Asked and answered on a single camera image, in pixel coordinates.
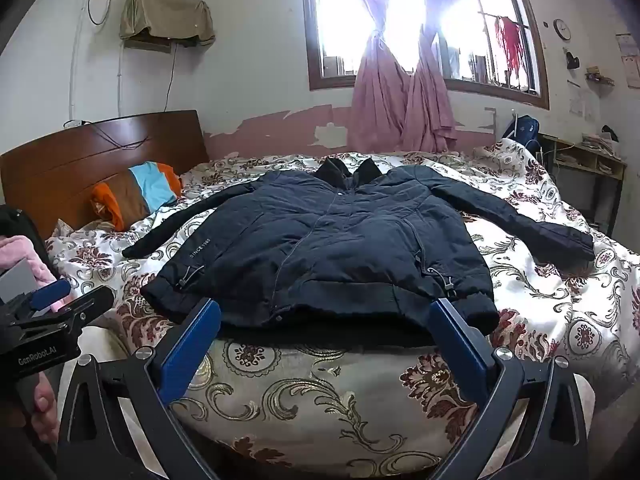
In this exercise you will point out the wooden shelf desk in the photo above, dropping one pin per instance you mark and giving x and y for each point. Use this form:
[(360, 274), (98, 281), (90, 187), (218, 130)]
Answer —
[(590, 152)]

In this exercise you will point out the wooden framed window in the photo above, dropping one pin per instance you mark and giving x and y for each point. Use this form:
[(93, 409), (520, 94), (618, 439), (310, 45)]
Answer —
[(325, 10)]

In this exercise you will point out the wall calendar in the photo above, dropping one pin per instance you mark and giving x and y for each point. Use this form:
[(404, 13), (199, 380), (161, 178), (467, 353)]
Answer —
[(629, 60)]

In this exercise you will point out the black wall ornament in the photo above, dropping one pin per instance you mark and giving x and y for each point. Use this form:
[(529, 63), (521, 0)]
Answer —
[(572, 59)]

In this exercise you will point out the pink curtain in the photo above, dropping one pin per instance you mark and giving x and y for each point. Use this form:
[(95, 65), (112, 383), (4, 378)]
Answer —
[(380, 95), (430, 105)]

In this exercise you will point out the pink fuzzy cloth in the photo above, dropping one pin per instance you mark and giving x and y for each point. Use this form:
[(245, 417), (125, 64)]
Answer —
[(20, 260)]

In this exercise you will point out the small wall shelf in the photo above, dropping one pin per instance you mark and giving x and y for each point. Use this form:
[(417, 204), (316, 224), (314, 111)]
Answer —
[(600, 77)]

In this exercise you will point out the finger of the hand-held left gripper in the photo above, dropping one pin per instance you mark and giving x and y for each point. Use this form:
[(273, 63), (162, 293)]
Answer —
[(85, 305), (50, 294)]

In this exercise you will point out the round wall clock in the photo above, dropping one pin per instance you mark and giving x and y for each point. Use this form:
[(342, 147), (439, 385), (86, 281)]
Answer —
[(562, 29)]

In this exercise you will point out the blue backpack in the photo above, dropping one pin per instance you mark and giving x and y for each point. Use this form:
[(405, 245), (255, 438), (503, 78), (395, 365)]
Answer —
[(525, 130)]

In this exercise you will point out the wooden headboard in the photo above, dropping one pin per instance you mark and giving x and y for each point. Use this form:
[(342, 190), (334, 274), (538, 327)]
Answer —
[(60, 170)]

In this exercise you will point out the dark cloth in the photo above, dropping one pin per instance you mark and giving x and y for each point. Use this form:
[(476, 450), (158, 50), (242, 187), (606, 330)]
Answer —
[(12, 222)]

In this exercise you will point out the person's left hand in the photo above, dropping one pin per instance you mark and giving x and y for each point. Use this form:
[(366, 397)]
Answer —
[(46, 405)]

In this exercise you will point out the floral bedspread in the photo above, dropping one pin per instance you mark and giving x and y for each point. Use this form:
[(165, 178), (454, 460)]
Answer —
[(300, 400)]

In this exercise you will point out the dark navy padded jacket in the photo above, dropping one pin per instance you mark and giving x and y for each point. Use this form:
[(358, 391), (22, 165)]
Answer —
[(310, 250)]

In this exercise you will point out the striped orange blue pillow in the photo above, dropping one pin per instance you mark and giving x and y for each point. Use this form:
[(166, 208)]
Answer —
[(140, 192)]

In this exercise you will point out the red hanging garment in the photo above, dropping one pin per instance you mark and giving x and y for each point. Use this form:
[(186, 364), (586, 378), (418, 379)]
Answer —
[(510, 42)]

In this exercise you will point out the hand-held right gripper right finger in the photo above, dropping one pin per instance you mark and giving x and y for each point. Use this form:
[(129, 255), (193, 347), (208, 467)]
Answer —
[(460, 345)]

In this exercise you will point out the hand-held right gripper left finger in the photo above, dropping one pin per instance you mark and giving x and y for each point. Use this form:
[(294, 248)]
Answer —
[(190, 340)]

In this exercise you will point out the white power strip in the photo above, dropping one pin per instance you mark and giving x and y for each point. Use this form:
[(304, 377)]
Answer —
[(74, 123)]

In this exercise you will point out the white cloth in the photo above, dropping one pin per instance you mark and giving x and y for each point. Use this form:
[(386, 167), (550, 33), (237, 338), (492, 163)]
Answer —
[(100, 340)]

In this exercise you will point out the cloth-covered air conditioner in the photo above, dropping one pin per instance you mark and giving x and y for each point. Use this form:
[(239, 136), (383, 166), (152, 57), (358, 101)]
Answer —
[(165, 15)]

